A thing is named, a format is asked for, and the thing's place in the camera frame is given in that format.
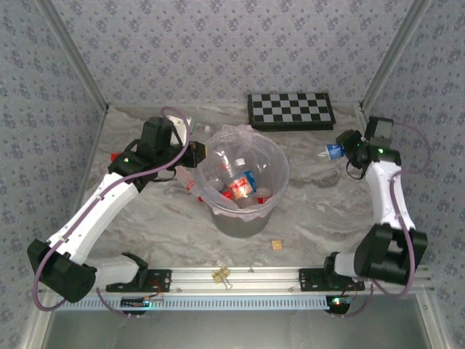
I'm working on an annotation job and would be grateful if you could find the red label plastic bottle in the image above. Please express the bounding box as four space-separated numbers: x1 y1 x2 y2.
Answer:
232 173 258 200

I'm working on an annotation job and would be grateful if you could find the grey bin with plastic liner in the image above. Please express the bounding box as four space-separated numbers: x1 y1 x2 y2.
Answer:
194 123 291 223

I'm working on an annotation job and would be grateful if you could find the grey metal bin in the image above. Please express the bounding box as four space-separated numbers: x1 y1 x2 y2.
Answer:
209 206 273 240

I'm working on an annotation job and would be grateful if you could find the black white chessboard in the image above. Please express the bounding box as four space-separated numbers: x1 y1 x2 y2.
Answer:
247 92 336 132

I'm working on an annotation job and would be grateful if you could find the tan binder clip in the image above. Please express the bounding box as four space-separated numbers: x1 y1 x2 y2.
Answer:
211 266 233 291

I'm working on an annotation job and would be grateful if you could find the small circuit board green LED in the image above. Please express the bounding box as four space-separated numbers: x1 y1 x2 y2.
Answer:
121 297 152 308
325 294 352 314

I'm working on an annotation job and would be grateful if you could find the grey metal panel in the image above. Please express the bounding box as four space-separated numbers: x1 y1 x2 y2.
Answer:
39 294 442 349

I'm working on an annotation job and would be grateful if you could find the right black camera cable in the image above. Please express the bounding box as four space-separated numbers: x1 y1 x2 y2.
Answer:
344 159 366 181

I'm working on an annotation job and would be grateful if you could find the black camera cable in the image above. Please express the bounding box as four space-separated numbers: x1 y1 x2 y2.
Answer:
344 159 366 181
151 165 179 182

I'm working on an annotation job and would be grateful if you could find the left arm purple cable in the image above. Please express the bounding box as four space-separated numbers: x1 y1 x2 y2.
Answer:
32 106 193 321

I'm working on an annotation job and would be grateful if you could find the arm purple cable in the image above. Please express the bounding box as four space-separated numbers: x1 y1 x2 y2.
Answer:
32 106 193 321
341 121 432 318

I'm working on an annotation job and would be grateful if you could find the left black camera cable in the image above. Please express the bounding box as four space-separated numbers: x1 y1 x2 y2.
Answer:
151 165 179 182

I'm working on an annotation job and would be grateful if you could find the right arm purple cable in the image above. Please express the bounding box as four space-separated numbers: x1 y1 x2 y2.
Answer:
341 121 432 318

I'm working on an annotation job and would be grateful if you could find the aluminium frame post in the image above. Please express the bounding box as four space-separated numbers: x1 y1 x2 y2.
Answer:
358 0 434 110
34 0 110 112

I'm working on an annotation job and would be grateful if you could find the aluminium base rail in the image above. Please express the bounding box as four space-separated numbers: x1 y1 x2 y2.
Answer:
38 265 435 295

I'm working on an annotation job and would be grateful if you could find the slotted pale blue cable duct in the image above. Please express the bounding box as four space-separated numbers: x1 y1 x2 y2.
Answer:
54 293 341 312

